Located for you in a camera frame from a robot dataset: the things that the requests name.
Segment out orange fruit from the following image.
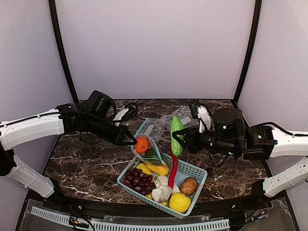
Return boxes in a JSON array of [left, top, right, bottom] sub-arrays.
[[134, 136, 150, 154]]

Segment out green cucumber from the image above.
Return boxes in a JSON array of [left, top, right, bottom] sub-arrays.
[[170, 115, 184, 157]]

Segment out yellow mango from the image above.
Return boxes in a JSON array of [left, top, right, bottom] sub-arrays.
[[136, 163, 152, 175]]

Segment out brown potato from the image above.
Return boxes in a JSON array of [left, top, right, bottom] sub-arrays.
[[180, 177, 199, 196]]

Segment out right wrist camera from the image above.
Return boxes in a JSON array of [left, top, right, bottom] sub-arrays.
[[189, 99, 212, 133]]

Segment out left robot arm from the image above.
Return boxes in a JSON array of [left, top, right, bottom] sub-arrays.
[[0, 90, 137, 199]]

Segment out yellow banana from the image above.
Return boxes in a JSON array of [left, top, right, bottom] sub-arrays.
[[146, 163, 170, 176]]

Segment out white cable tray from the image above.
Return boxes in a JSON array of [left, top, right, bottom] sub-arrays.
[[30, 206, 230, 231]]

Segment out yellow corn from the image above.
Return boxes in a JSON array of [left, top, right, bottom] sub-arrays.
[[146, 193, 168, 206]]

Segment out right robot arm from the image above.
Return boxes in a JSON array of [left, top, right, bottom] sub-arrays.
[[171, 108, 308, 198]]

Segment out white garlic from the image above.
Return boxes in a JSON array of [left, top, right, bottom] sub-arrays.
[[154, 175, 180, 194]]

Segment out yellow lemon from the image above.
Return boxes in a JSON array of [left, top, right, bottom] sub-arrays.
[[168, 192, 191, 213]]

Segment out purple grape bunch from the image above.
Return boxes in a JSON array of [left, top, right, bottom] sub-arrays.
[[124, 168, 155, 196]]

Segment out clear zip bag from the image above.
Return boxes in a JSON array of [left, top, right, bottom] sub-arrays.
[[131, 134, 165, 166], [136, 118, 166, 143], [166, 105, 199, 130]]

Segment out left black frame post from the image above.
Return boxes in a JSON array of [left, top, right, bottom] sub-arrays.
[[48, 0, 79, 103]]

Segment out green avocado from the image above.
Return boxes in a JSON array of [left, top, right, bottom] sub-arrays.
[[144, 148, 160, 162]]

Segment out red chili pepper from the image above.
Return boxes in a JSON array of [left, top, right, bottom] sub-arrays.
[[168, 145, 178, 189]]

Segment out light blue plastic basket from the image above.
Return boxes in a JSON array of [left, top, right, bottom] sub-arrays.
[[116, 153, 208, 219]]

